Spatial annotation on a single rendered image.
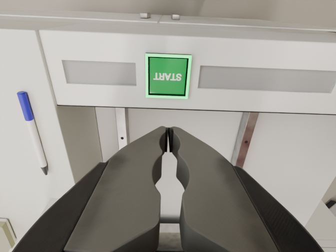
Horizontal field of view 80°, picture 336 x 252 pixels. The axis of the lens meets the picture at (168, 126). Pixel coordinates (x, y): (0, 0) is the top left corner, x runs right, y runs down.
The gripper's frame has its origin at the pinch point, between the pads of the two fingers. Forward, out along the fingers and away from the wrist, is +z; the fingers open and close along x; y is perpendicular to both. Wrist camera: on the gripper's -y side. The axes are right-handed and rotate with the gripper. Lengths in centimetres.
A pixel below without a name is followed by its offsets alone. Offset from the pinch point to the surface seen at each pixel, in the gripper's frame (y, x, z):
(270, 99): 3.4, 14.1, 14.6
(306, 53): -2.6, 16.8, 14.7
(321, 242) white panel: 59, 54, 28
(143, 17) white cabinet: -4.5, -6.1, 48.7
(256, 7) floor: -9, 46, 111
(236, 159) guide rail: 23.0, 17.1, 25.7
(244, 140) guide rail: 17.4, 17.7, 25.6
